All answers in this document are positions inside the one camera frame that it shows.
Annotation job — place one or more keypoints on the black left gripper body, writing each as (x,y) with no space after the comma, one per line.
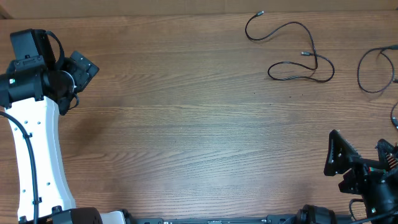
(81,76)

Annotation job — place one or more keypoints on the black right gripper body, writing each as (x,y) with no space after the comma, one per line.
(360,163)

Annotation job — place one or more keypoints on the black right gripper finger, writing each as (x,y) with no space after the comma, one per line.
(341,156)
(387,154)

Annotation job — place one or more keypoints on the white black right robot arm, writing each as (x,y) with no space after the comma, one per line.
(379,208)

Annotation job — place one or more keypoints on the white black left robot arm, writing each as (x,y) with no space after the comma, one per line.
(36,89)

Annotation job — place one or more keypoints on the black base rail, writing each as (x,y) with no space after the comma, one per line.
(270,219)

